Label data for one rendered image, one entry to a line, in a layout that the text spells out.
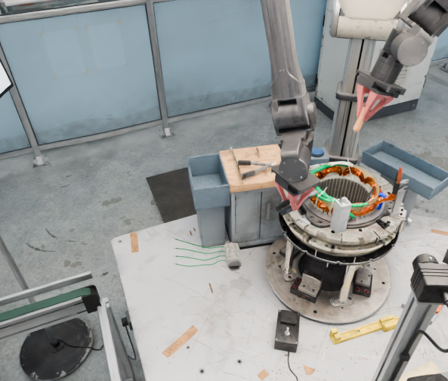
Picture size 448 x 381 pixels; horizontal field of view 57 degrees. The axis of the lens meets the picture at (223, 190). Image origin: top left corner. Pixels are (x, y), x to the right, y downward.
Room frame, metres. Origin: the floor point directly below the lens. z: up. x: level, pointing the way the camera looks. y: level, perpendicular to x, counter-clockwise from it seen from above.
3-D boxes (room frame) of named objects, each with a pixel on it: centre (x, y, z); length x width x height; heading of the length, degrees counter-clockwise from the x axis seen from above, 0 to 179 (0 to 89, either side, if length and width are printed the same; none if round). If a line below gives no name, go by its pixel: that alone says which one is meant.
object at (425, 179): (1.02, -0.57, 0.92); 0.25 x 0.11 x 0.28; 37
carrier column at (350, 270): (0.71, -0.34, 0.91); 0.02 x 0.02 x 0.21
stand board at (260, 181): (1.04, -0.10, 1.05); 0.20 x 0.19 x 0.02; 100
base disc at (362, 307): (0.83, -0.32, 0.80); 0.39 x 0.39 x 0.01
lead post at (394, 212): (0.76, -0.44, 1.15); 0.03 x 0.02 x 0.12; 97
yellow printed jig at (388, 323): (0.62, -0.39, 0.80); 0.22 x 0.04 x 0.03; 104
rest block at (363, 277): (0.77, -0.41, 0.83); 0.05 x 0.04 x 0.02; 159
